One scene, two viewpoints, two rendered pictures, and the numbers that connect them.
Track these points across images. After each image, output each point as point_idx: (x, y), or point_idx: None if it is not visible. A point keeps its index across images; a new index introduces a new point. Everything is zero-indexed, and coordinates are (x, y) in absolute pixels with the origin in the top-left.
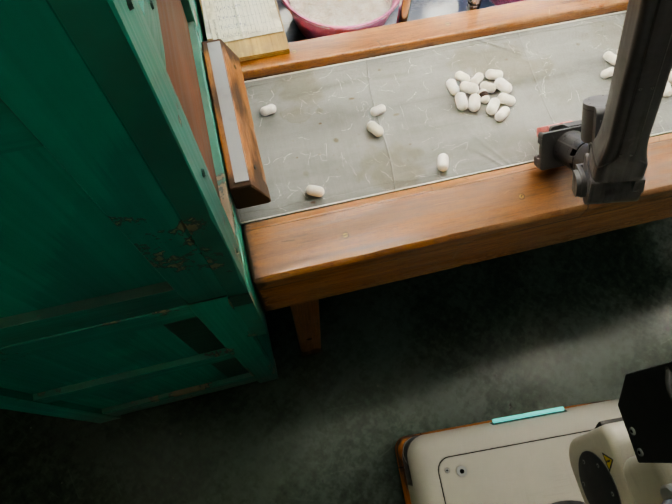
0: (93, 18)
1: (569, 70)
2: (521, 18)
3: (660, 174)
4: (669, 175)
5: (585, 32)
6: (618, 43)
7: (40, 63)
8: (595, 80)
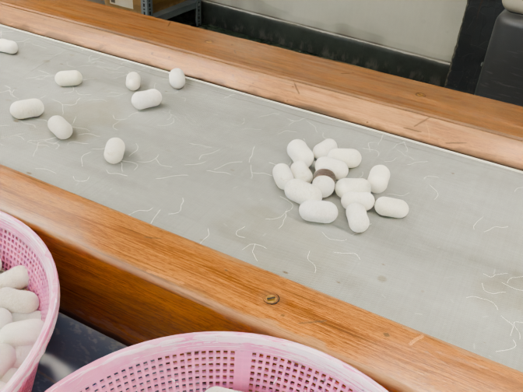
0: None
1: (452, 257)
2: (514, 374)
3: (470, 101)
4: (459, 96)
5: (338, 285)
6: (298, 233)
7: None
8: (417, 220)
